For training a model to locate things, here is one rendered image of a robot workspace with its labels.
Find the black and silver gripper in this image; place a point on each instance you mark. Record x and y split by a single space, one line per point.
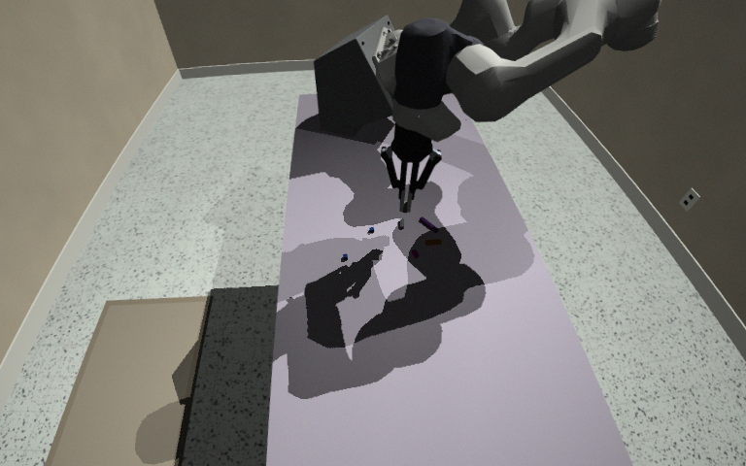
415 142

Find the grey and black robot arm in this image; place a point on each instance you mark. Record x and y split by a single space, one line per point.
432 58

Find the purple rod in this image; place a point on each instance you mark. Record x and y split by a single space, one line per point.
429 225

